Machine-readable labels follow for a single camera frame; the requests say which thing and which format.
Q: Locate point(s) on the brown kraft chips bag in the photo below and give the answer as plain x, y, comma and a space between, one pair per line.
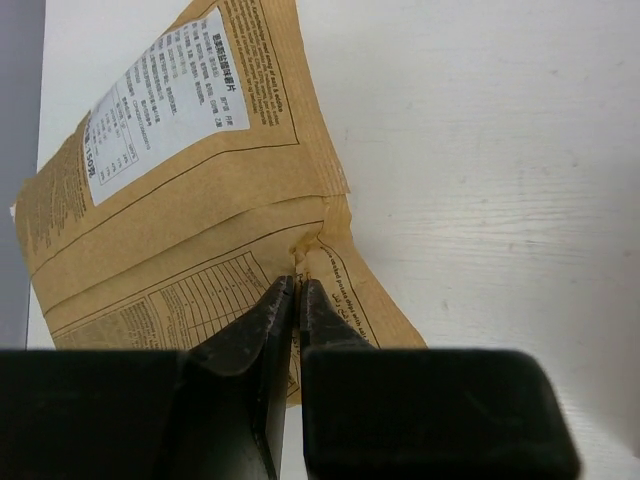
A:
204, 173

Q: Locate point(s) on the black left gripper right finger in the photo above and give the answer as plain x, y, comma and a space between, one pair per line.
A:
447, 413

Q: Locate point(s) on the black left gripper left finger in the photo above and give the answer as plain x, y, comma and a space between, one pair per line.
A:
215, 411

